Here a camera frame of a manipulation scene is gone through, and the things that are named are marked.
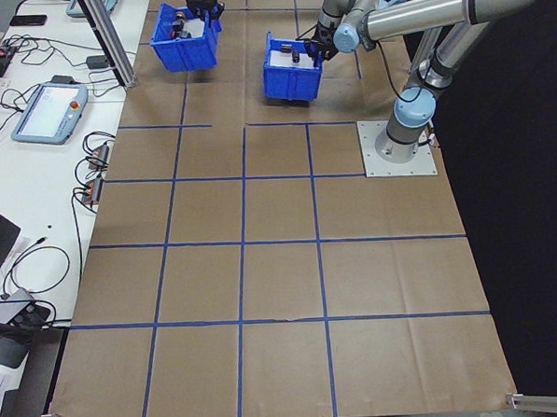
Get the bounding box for grey stand base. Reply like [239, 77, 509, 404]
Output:
[0, 333, 32, 369]

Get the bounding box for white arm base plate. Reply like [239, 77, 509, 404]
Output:
[356, 118, 439, 180]

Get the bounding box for small orange black adapter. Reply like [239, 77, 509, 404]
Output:
[80, 177, 106, 210]
[87, 141, 115, 172]

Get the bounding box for blue plastic switch bin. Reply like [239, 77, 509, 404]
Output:
[148, 0, 227, 75]

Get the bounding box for light blue teach pendant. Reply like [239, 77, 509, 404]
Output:
[7, 79, 93, 148]
[63, 0, 124, 20]

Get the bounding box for aluminium profile post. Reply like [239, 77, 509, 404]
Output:
[75, 0, 139, 92]

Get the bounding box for white bin liner sheet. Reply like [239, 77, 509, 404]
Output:
[182, 18, 208, 40]
[270, 47, 317, 73]

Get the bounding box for black frame cover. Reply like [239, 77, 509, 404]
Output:
[396, 0, 557, 417]

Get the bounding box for blue plastic battery bin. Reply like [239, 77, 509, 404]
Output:
[259, 27, 326, 104]

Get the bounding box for black smartphone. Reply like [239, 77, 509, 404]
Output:
[8, 12, 49, 28]

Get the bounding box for grey black docking hub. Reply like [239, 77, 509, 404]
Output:
[0, 285, 52, 329]

